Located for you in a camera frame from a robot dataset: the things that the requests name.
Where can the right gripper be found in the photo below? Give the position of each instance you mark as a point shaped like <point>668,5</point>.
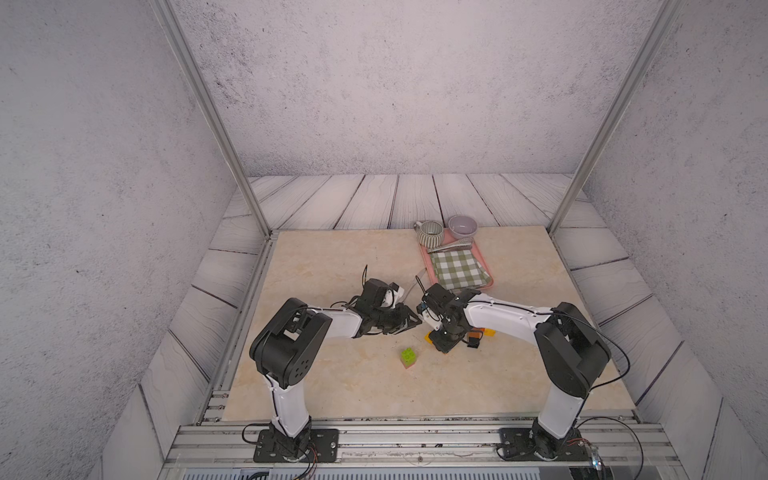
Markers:
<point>439,345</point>

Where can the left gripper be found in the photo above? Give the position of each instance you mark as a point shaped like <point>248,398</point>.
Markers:
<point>402,320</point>

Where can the small lime green brick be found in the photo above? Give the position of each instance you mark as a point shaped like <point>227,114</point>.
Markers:
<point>408,357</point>

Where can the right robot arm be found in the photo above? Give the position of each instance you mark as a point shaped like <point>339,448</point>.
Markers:
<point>573,353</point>

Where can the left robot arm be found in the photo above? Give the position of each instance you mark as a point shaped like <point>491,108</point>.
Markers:
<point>286,348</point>

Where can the green checkered cloth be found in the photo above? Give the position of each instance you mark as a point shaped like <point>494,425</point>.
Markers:
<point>457,270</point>

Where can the metal tongs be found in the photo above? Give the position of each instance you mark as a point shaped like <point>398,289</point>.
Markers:
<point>456,245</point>

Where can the pink tray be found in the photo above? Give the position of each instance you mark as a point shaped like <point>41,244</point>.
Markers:
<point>447,239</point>

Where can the ribbed grey cup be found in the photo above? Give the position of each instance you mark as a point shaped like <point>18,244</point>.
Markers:
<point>430,233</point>

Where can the purple bowl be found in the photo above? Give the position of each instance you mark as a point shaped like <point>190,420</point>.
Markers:
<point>462,226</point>

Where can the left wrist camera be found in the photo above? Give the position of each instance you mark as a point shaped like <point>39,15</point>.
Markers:
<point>380,295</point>

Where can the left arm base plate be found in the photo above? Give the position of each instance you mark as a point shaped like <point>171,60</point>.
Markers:
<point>311,444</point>

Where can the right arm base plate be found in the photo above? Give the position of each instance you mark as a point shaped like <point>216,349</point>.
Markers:
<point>522,445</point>

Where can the aluminium front rail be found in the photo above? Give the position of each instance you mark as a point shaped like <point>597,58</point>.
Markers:
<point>448,447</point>

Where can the right aluminium frame post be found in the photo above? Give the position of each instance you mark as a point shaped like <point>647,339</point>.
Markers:
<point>659,29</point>

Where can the aluminium frame post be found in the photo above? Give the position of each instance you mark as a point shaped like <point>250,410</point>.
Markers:
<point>184,55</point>
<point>659,29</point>

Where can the left aluminium frame post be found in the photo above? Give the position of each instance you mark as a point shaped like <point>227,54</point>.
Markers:
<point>184,55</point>

